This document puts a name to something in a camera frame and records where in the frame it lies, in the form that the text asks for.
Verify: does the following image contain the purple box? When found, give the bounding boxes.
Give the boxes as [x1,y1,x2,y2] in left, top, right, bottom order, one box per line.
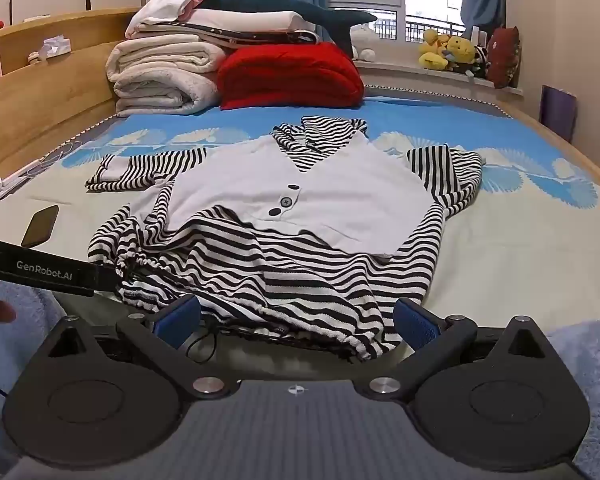
[539,85,578,143]

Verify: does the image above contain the striped top with grey vest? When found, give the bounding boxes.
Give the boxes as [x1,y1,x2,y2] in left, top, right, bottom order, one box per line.
[85,116,483,361]

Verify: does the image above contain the wooden headboard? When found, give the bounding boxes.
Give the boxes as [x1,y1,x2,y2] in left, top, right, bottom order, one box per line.
[0,7,141,181]

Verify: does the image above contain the white and pink cloth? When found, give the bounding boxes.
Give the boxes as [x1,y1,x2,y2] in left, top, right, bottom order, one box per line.
[130,0,206,28]

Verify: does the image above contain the white folded quilt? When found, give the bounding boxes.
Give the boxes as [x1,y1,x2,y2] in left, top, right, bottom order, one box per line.
[125,7,322,50]

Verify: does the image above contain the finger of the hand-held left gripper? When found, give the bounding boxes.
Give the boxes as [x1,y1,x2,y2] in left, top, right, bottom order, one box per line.
[92,259,131,293]

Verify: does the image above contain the black smartphone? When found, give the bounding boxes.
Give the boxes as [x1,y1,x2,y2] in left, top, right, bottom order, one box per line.
[21,204,60,248]

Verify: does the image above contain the blue patterned bed mat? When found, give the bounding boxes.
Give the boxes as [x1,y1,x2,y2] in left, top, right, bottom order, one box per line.
[0,95,600,361]

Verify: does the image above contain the black striped plush toy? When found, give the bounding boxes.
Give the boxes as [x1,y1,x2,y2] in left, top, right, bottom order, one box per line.
[462,45,490,79]

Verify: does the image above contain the dark red cushion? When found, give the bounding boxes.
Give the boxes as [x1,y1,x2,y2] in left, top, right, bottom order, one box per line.
[486,26,523,90]

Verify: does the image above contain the light blue fleece garment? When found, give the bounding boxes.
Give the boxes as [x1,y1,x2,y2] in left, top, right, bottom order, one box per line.
[0,280,600,480]

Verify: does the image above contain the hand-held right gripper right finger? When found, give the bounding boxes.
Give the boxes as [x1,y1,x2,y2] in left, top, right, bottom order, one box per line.
[352,297,556,403]

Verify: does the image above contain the yellow plush toy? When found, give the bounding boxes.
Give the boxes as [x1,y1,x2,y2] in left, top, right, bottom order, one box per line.
[419,29,453,70]
[442,35,477,73]

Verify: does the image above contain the black cord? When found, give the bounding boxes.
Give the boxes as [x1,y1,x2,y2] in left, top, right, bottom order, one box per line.
[185,329,222,364]

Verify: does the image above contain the red folded blanket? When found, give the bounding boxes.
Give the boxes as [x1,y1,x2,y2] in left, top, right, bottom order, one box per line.
[217,42,365,110]

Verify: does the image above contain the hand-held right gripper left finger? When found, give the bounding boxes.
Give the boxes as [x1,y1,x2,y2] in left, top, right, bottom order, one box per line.
[40,294,241,401]

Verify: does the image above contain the cream folded fleece blanket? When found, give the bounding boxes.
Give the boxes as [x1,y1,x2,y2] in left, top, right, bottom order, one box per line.
[105,39,227,118]

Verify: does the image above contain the white plush toy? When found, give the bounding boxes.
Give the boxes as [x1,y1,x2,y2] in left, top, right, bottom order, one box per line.
[350,22,379,61]

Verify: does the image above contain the tissue pack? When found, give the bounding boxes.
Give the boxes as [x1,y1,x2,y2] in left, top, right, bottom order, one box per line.
[39,35,73,59]

